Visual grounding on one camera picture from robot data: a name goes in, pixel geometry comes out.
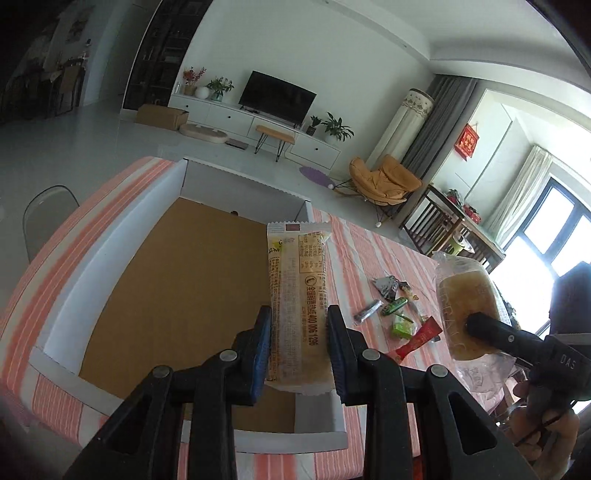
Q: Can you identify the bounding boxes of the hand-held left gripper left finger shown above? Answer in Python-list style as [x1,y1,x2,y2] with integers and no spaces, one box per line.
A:
[62,305,273,480]

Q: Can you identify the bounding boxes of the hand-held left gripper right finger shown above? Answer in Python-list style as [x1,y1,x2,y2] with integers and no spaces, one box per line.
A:
[325,305,539,480]

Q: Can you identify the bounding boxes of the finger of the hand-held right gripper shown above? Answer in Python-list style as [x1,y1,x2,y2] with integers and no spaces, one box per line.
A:
[464,311,546,366]

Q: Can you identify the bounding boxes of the clear bread packet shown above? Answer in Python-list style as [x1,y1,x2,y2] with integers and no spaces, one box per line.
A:
[431,251,515,407]

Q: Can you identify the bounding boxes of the beige long snack packet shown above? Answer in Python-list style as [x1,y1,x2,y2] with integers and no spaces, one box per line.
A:
[267,222,334,397]

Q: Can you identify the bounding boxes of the white cardboard box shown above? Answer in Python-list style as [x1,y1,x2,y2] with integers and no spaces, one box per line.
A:
[28,157,348,453]

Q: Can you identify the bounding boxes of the person's right hand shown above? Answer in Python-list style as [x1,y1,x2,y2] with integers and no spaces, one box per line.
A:
[501,381,580,464]

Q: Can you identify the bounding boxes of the dark snack bar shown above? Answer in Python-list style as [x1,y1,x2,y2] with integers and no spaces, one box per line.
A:
[353,300,384,324]

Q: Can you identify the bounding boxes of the person's dark clothing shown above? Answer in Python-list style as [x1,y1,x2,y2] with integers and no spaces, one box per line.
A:
[550,268,591,334]

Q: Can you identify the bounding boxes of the light green snack packet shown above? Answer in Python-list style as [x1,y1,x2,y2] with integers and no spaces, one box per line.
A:
[392,314,419,339]

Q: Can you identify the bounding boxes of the red sachet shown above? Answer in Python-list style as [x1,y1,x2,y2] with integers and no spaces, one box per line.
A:
[387,318,443,361]

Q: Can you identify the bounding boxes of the orange striped tablecloth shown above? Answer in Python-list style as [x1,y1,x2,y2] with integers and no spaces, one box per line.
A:
[0,156,513,480]

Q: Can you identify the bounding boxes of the black framed window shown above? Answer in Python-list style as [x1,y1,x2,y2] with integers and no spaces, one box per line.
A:
[505,178,591,278]

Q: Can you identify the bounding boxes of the dark wooden chair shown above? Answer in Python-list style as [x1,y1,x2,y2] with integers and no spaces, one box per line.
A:
[399,185,506,273]

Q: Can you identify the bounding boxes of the white sheer curtain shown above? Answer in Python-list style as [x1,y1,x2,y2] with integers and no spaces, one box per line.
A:
[482,145,555,247]

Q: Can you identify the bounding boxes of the purple floor mat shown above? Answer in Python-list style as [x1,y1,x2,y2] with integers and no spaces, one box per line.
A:
[299,166,334,188]

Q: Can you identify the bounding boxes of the orange lounge chair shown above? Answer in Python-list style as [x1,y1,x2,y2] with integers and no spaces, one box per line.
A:
[335,154,423,217]

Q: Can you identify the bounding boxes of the wooden bench with metal legs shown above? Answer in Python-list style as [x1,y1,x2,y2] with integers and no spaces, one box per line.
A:
[253,124,296,162]

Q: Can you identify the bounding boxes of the large leafy potted plant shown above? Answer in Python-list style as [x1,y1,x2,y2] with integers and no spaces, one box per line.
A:
[321,112,355,143]

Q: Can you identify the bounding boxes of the grey curtain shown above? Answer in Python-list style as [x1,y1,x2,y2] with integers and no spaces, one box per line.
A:
[402,75,478,176]

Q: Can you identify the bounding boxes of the white round floor pad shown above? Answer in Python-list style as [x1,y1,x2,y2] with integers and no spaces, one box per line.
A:
[179,123,228,144]

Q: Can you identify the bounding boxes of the covered standing air conditioner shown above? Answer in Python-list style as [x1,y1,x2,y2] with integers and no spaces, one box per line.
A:
[367,89,435,169]

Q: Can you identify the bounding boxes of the white television cabinet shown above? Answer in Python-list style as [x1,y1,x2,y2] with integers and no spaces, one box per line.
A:
[170,92,343,171]

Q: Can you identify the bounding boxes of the grey chair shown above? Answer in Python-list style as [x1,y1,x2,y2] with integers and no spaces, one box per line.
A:
[23,185,80,264]

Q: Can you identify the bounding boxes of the black television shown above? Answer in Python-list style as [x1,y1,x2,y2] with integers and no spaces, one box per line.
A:
[239,71,317,126]

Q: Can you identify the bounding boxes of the brown cardboard box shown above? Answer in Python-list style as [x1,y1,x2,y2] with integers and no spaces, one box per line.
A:
[134,104,190,132]

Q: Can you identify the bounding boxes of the green potted plant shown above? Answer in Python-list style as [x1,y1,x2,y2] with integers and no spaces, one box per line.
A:
[206,77,235,102]

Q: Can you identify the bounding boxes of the red flower plant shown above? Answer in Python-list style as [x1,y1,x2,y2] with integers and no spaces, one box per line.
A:
[182,67,206,97]

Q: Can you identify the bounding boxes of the dark shelving unit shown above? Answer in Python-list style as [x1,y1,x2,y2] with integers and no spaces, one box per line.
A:
[121,0,204,112]

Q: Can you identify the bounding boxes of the wooden dining chair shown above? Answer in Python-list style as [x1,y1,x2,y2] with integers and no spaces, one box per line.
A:
[54,65,86,116]

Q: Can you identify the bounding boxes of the red wall hanging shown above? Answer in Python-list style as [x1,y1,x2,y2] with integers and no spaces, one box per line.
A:
[454,124,478,160]

